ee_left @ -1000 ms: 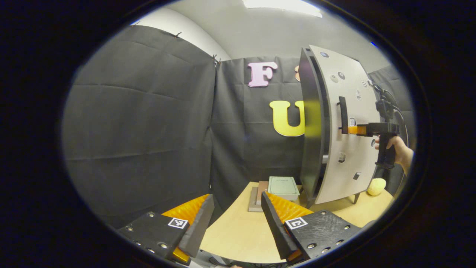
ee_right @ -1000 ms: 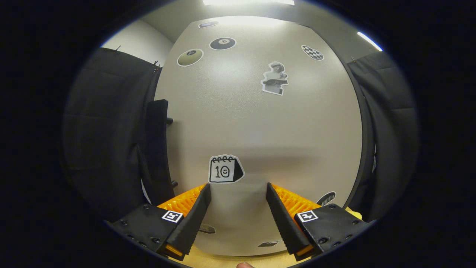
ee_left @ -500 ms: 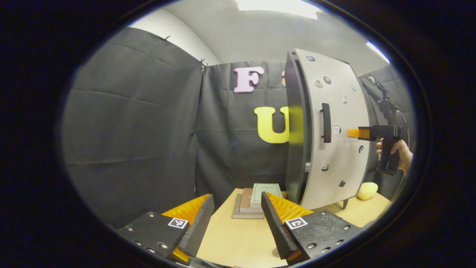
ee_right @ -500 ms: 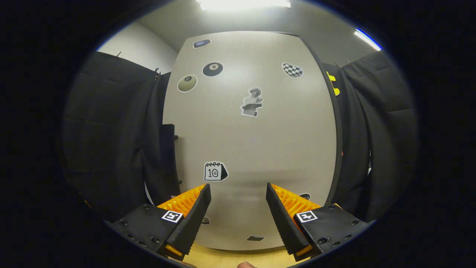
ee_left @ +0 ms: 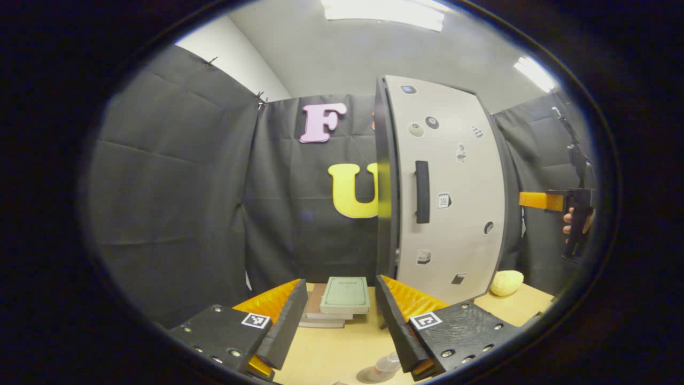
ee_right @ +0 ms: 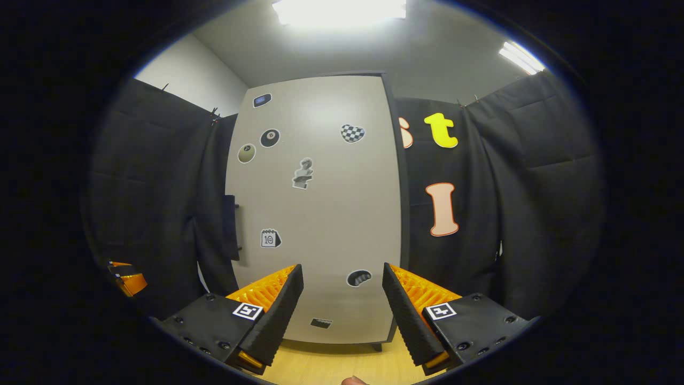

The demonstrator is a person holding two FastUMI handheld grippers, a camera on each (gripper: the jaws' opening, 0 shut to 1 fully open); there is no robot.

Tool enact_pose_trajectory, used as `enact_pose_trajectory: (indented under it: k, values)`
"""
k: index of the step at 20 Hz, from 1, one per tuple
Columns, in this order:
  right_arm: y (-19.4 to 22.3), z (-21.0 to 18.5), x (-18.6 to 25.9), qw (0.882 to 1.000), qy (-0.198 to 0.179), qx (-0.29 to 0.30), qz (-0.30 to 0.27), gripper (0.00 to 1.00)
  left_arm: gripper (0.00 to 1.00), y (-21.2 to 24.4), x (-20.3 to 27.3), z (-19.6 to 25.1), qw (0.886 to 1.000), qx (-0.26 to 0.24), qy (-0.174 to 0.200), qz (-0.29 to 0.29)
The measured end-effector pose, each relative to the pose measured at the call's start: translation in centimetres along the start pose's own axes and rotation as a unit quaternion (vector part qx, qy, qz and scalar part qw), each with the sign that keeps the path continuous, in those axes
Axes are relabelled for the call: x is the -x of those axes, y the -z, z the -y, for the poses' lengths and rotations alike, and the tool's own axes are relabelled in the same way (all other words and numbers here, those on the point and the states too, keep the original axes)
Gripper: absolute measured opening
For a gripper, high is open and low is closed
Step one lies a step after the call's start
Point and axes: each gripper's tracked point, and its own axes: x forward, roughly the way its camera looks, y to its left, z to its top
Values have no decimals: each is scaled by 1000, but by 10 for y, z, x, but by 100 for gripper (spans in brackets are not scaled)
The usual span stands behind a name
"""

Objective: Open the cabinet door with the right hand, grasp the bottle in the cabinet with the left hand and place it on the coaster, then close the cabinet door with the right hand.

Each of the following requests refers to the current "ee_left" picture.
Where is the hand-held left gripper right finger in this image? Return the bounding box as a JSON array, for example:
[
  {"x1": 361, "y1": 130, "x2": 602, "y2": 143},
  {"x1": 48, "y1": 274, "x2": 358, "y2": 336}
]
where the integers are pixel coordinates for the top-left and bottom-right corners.
[{"x1": 376, "y1": 274, "x2": 519, "y2": 381}]

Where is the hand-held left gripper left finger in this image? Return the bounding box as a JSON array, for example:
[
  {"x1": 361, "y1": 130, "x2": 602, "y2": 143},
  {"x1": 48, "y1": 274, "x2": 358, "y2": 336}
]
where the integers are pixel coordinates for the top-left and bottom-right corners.
[{"x1": 168, "y1": 278, "x2": 309, "y2": 381}]

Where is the clear plastic bottle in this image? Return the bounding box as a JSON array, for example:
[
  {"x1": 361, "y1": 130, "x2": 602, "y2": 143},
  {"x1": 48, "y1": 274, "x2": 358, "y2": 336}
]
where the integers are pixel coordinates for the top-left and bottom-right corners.
[{"x1": 369, "y1": 351, "x2": 402, "y2": 381}]

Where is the beige cabinet door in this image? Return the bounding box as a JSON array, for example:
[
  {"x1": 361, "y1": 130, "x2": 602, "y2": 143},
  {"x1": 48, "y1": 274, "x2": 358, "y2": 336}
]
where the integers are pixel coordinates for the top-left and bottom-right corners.
[{"x1": 385, "y1": 75, "x2": 508, "y2": 306}]

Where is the black door handle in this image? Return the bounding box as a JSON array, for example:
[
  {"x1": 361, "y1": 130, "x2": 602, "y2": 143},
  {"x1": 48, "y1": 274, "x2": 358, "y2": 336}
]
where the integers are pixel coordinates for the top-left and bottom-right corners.
[{"x1": 414, "y1": 160, "x2": 431, "y2": 225}]

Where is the grey cabinet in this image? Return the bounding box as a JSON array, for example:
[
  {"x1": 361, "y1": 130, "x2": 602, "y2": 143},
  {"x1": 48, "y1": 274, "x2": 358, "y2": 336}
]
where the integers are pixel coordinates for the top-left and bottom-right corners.
[{"x1": 374, "y1": 75, "x2": 402, "y2": 280}]

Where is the brown book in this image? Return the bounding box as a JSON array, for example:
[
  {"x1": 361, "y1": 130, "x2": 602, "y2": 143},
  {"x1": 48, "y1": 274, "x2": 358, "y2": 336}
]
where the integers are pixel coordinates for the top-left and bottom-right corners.
[{"x1": 305, "y1": 283, "x2": 354, "y2": 321}]

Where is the white book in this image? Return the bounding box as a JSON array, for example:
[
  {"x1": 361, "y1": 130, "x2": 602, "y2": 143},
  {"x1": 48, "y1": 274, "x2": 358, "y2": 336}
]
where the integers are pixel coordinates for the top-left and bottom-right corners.
[{"x1": 298, "y1": 318, "x2": 346, "y2": 329}]

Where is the green book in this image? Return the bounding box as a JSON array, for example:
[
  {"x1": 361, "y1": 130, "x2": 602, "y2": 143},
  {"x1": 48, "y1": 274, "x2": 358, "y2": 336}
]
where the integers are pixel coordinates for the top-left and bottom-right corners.
[{"x1": 320, "y1": 276, "x2": 371, "y2": 315}]

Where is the yellow sponge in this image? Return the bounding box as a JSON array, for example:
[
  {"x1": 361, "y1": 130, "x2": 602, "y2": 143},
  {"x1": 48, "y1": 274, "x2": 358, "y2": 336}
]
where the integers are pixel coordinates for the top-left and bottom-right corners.
[{"x1": 489, "y1": 269, "x2": 525, "y2": 297}]

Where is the ceiling light panel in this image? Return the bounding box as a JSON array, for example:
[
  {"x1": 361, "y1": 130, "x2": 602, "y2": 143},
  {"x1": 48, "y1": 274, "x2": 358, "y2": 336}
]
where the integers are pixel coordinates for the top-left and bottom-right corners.
[
  {"x1": 514, "y1": 56, "x2": 559, "y2": 93},
  {"x1": 321, "y1": 0, "x2": 446, "y2": 32}
]

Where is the black backdrop cloth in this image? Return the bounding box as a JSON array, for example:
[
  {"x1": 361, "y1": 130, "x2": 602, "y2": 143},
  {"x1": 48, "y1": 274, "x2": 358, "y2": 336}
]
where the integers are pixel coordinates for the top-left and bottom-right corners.
[{"x1": 88, "y1": 44, "x2": 597, "y2": 328}]

